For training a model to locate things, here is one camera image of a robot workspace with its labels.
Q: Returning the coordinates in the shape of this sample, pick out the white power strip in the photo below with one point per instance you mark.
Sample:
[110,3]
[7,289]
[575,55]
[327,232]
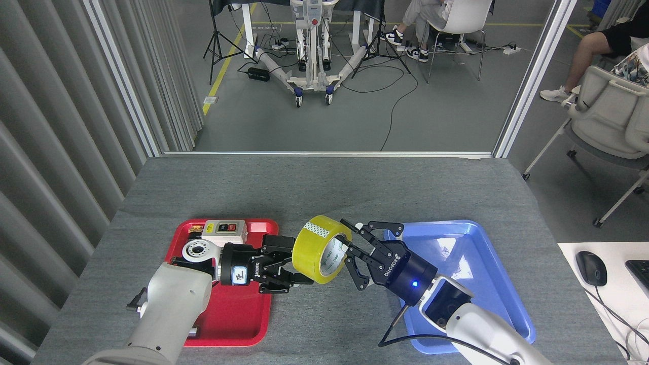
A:
[279,46]
[511,50]

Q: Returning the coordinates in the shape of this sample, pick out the black computer mouse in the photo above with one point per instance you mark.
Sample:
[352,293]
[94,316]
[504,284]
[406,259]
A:
[591,268]

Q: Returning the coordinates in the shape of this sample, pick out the silver frame post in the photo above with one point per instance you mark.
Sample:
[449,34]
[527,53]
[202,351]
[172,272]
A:
[532,81]
[121,76]

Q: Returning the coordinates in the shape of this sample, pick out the blue plastic tray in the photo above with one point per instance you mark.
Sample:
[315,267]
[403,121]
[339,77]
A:
[471,253]

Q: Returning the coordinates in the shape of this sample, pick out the yellow tape roll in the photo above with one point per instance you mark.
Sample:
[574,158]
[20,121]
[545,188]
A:
[309,253]

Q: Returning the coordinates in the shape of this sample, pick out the floor socket plate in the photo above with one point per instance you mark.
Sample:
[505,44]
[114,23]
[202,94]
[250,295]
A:
[210,100]

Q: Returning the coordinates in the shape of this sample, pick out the person in black shorts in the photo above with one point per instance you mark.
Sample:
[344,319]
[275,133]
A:
[583,61]

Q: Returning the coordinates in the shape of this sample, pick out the silver frame rail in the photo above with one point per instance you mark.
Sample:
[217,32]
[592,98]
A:
[329,154]

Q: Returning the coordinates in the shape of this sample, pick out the patterned cushion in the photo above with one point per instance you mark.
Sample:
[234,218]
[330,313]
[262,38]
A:
[634,68]

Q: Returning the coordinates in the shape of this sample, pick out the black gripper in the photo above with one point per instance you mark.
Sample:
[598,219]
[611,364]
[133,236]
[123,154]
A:
[243,258]
[405,276]

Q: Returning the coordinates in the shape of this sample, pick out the black keyboard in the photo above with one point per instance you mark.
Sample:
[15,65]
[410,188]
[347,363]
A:
[640,274]

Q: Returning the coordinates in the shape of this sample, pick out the red plastic tray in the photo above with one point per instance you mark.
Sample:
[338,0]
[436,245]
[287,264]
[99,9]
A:
[243,324]

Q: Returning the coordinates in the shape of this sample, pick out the white wheeled stand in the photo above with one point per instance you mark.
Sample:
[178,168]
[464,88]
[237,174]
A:
[314,76]

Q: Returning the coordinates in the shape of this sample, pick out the grey office chair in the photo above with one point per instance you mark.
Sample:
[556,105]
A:
[608,116]

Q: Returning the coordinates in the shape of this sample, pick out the black power adapter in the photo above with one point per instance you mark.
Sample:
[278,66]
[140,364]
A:
[258,74]

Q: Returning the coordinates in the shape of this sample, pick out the yellow black push button switch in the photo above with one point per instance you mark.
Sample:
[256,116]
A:
[195,230]

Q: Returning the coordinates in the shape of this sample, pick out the grey two-button switch box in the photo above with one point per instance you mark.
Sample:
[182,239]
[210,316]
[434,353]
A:
[225,233]

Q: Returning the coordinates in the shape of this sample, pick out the person on white chair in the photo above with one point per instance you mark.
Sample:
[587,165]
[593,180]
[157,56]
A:
[418,15]

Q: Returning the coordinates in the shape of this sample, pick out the white desk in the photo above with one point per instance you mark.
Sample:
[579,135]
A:
[618,304]

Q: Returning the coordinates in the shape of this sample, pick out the blue bin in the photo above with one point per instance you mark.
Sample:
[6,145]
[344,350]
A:
[601,10]

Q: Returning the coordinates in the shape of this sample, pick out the white plastic chair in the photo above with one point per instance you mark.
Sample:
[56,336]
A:
[464,17]

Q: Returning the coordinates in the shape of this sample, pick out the black tripod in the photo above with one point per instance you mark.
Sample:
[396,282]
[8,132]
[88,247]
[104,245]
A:
[217,40]
[377,48]

